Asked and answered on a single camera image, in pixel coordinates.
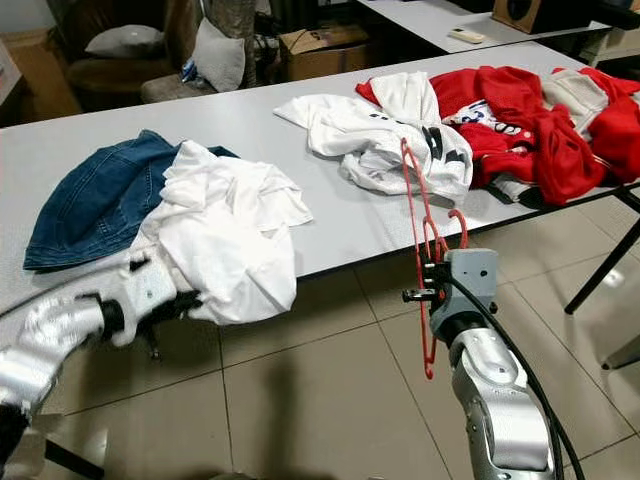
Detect red heart hanger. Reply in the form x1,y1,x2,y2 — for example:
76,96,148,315
398,137,469,381

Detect white shirt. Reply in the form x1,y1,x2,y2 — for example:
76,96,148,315
130,140,316,327

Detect blue denim garment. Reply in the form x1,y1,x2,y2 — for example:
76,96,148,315
23,130,241,271

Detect white jacket black marks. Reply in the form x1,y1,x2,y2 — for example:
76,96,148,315
273,70,474,201

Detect red varsity jacket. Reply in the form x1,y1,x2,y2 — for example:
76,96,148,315
355,65,611,207

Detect black table leg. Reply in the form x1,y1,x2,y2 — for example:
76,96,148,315
565,190,640,315

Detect beige garment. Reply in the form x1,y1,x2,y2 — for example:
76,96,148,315
540,68,611,136

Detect plain red garment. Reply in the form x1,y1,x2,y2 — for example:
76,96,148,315
578,66,640,186

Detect white remote control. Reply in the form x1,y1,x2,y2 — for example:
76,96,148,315
448,27,487,44

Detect brown cardboard box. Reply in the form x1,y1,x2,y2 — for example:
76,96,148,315
278,25,366,83

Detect white long table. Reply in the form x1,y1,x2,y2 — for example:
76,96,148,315
355,0,611,56

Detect brown armchair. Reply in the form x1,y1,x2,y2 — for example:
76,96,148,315
50,0,191,111

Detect pale square cushion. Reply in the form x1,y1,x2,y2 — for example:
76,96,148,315
188,18,247,93

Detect wooden speaker box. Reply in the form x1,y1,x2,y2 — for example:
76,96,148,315
492,0,606,34

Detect grey pillow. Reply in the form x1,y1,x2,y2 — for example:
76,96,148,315
85,25,166,59

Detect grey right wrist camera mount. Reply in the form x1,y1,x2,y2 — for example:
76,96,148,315
428,248,499,341

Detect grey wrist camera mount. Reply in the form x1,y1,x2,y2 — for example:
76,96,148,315
428,248,499,341
105,262,176,346

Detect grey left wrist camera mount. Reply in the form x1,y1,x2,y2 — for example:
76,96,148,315
105,262,176,346

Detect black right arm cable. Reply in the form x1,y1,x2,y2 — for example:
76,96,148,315
448,275,586,480

